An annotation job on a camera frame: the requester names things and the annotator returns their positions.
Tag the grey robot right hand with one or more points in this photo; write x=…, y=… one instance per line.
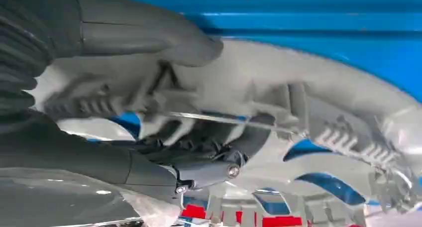
x=138, y=27

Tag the robot right arm ribbed sleeve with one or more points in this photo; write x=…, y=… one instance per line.
x=19, y=54

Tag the blue metal shelf rack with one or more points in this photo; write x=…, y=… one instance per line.
x=329, y=21

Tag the red barrier belt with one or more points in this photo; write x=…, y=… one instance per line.
x=283, y=221

